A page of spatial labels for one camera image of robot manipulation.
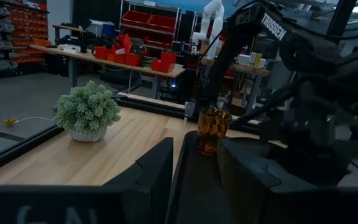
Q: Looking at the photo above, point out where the black plastic tray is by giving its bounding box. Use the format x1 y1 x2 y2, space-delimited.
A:
165 130 279 224

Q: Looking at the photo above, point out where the metal shelf rack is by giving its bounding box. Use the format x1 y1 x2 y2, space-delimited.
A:
119 0 181 52

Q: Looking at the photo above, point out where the red plastic bin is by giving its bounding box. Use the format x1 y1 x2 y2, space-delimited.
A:
94 46 109 61
124 52 142 67
160 51 178 65

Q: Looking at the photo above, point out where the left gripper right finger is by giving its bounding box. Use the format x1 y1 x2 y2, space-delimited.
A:
217 138 320 224

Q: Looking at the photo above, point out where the green plant in white pot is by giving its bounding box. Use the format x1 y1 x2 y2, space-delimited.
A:
54 80 122 144

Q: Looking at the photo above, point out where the small yellow box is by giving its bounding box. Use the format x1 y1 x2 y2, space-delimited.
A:
252 52 264 69

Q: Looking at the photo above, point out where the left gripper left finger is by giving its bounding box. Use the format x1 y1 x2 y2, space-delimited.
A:
103 136 175 224

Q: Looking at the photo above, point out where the amber glass cup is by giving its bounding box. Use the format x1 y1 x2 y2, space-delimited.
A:
196 106 233 157

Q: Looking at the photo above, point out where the small wooden work table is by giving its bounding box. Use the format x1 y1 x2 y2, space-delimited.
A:
200 57 272 115

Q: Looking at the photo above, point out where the white floor cable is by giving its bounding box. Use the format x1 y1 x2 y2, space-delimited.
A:
15 115 57 124

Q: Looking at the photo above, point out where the small white box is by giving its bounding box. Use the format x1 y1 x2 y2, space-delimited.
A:
237 53 252 67

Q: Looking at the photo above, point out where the blue plastic container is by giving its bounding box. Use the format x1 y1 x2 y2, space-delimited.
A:
101 22 116 37

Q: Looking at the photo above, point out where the wall rack of small bins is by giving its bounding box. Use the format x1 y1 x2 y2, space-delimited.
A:
0 0 52 79

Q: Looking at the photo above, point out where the large red shelf bin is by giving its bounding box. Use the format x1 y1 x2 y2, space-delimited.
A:
147 13 178 32
121 10 152 27

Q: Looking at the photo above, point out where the long wooden workbench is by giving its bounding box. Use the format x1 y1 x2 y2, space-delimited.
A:
29 43 187 101

